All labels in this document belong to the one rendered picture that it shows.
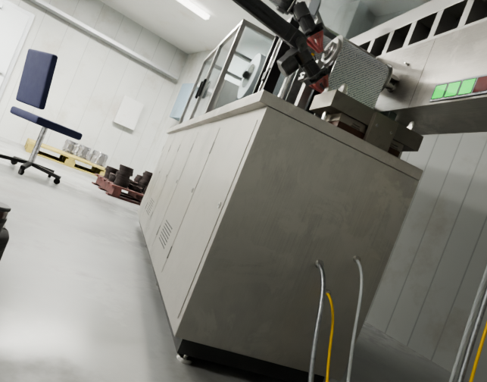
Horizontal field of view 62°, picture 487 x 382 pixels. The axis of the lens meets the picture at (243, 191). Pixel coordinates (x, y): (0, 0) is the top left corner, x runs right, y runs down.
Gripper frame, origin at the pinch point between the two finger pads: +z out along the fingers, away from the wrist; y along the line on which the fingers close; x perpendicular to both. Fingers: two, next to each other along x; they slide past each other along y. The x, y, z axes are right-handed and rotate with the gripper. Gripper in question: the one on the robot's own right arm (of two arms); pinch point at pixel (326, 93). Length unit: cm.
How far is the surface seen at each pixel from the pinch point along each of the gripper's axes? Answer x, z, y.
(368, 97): 14.4, 12.0, 0.3
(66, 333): -122, 3, 19
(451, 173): 113, 138, -113
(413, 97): 24.9, 20.9, 10.3
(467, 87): 24.4, 20.4, 36.5
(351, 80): 11.9, 2.3, 0.2
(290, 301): -64, 41, 26
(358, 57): 19.8, -3.4, 0.1
